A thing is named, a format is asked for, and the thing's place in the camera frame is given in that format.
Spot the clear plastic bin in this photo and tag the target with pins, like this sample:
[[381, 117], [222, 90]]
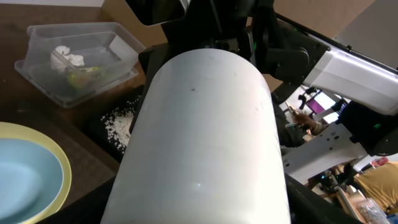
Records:
[[102, 44]]

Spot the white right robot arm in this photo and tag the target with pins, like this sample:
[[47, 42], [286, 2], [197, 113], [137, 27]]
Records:
[[371, 87]]

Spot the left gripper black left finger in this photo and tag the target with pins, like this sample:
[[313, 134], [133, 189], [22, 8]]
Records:
[[88, 209]]

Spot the green yellow snack wrapper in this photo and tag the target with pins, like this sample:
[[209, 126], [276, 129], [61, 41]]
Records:
[[85, 76]]

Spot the black plastic tray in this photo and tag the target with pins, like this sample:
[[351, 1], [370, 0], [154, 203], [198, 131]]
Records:
[[94, 128]]

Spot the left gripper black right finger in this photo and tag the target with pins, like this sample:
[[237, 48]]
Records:
[[306, 207]]

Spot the white cup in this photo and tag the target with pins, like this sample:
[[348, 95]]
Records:
[[204, 148]]

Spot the pile of rice scraps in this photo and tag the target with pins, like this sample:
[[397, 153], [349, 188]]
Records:
[[117, 123]]

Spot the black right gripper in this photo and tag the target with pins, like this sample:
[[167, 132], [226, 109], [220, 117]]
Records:
[[283, 52]]

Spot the white napkin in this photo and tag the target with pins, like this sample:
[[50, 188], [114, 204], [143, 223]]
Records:
[[61, 55]]

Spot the light blue bowl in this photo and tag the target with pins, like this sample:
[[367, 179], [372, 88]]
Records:
[[31, 179]]

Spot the yellow plate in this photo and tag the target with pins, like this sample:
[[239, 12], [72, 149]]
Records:
[[16, 131]]

